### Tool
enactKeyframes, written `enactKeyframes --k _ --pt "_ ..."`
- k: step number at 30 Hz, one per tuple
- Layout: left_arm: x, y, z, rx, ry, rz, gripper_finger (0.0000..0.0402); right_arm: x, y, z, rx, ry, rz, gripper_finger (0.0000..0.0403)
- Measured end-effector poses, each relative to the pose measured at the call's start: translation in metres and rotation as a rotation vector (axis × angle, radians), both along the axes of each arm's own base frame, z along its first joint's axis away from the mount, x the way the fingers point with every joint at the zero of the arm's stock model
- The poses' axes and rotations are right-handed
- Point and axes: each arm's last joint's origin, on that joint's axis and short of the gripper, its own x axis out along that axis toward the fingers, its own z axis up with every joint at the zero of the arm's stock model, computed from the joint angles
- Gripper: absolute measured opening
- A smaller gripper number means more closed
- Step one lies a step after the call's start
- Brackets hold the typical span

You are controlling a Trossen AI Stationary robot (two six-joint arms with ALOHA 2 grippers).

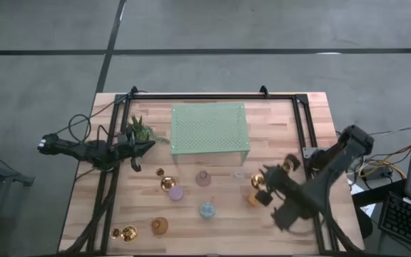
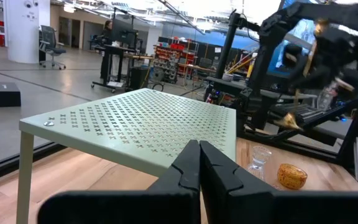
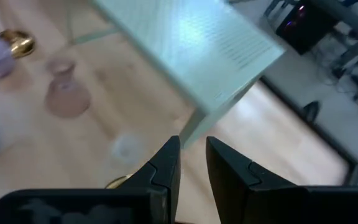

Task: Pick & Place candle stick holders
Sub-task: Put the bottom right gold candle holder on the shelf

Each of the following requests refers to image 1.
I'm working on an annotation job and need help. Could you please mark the white paper sheet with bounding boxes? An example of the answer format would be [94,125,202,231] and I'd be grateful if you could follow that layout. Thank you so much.
[361,203,377,218]
[346,178,363,196]

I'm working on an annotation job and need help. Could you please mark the black metal table frame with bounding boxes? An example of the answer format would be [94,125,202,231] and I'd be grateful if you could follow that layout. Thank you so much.
[68,93,360,256]

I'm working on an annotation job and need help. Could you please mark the short brass candlestick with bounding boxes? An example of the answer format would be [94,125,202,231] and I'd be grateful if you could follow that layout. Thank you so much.
[110,224,139,243]

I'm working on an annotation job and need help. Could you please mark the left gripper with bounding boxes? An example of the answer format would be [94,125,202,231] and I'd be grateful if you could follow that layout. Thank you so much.
[118,125,156,173]

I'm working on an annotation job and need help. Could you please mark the tall brass candlestick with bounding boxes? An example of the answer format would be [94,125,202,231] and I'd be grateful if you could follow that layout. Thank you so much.
[250,158,295,190]

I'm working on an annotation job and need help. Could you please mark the medium brass candlestick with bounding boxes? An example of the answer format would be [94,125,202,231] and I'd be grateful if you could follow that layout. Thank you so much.
[155,167,177,192]

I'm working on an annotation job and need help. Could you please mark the yellow cables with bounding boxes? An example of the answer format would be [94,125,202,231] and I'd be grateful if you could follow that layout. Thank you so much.
[357,159,407,179]

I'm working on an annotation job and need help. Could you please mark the pink patterned candle tin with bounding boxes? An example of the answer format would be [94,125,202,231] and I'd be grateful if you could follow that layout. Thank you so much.
[168,184,184,202]

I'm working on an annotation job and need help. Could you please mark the amber glass candle holder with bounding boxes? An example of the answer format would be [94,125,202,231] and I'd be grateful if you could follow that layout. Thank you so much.
[151,216,169,236]

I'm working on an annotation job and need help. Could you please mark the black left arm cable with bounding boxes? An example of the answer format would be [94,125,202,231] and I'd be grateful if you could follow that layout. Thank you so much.
[54,91,135,144]

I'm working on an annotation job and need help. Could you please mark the pink ribbed glass candle holder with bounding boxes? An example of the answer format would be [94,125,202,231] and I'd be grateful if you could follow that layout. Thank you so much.
[195,170,213,188]

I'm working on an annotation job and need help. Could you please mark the grey power adapter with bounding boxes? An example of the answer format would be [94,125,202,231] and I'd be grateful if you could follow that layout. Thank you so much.
[364,166,394,179]

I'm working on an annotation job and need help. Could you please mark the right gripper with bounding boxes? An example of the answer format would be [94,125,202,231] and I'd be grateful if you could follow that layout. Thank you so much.
[255,153,302,207]

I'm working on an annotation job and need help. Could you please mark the blue-green leaf candle tin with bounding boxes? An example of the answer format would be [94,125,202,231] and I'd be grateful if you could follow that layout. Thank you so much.
[199,202,216,220]

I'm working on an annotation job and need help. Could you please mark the black keyboard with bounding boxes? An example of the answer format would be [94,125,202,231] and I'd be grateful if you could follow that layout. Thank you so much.
[377,191,411,253]

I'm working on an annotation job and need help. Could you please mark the green perforated metal shelf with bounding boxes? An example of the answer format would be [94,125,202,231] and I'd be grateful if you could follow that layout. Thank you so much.
[171,102,251,167]

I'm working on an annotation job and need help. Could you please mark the green succulent plant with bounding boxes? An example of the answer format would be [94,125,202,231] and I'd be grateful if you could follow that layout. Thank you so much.
[126,114,171,144]

